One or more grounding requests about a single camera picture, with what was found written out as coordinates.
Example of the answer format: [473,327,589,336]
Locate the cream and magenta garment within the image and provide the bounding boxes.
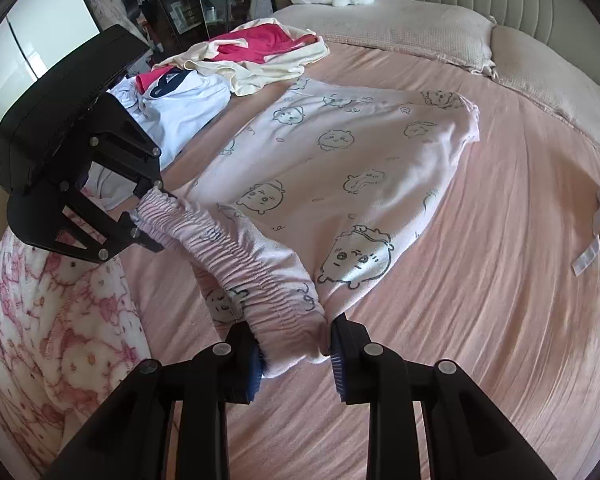
[152,17,331,99]

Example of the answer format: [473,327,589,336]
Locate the glass display cabinet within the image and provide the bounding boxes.
[145,0,276,51]

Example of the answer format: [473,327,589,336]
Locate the pink cartoon print pajama pants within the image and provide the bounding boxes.
[130,76,481,380]

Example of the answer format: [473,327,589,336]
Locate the white wardrobe door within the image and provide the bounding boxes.
[0,0,102,126]

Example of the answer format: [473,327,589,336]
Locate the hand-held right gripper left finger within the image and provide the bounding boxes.
[42,322,267,480]

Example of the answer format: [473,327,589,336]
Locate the beige waffle pillow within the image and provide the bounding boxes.
[272,0,499,79]
[490,25,600,161]

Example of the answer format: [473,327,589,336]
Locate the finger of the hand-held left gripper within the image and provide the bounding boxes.
[7,182,166,264]
[87,95,177,199]

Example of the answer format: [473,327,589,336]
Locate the person's pink printed fleece pajamas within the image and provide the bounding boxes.
[0,232,154,467]

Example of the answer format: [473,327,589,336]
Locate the white garment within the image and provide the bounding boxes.
[87,70,232,211]

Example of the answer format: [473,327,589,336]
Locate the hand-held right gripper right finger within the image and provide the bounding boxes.
[330,315,556,480]

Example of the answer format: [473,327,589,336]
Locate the hanging clothes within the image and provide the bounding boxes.
[82,0,153,48]

